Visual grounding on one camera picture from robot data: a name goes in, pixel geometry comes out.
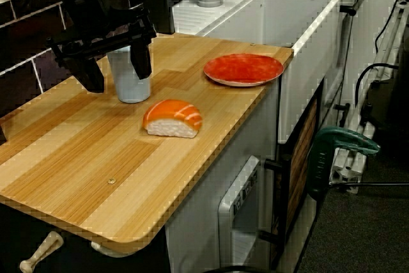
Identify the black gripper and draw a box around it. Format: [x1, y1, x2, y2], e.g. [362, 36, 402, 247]
[46, 4, 157, 94]

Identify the light blue plastic cup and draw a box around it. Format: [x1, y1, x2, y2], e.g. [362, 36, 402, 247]
[107, 45, 151, 104]

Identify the salmon nigiri sushi toy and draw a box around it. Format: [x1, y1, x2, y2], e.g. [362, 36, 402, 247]
[142, 98, 205, 139]

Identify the black tiled shelf hutch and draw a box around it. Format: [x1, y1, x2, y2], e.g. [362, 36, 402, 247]
[0, 0, 175, 120]

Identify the red round plate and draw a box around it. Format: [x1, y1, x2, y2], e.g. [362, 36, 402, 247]
[203, 54, 285, 88]

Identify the white toy kitchen unit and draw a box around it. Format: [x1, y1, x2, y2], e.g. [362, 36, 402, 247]
[164, 0, 403, 273]

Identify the black framed wood door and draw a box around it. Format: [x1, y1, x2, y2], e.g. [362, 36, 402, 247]
[274, 77, 325, 269]

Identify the grey toy dispenser panel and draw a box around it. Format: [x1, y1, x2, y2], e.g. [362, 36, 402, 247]
[218, 156, 261, 273]

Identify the green metal clamp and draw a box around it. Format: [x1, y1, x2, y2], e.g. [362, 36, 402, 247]
[307, 127, 382, 199]

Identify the black door handle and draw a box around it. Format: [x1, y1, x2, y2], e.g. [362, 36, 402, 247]
[259, 157, 285, 245]

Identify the short black handle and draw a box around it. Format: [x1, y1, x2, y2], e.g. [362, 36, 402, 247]
[334, 103, 351, 127]

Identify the thick black cable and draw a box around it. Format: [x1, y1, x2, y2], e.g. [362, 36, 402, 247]
[354, 63, 400, 111]

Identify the aluminium frame rail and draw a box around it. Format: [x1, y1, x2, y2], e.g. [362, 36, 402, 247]
[328, 0, 409, 194]

